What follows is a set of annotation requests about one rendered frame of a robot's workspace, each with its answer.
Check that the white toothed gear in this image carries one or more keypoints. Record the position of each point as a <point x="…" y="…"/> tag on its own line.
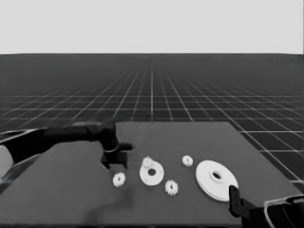
<point x="145" y="163"/>
<point x="116" y="180"/>
<point x="168" y="188"/>
<point x="185" y="161"/>

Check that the large thick white disc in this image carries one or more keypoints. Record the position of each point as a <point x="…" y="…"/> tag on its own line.
<point x="205" y="179"/>

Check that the white round carrier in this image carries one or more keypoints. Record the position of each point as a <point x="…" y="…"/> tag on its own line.
<point x="146" y="177"/>

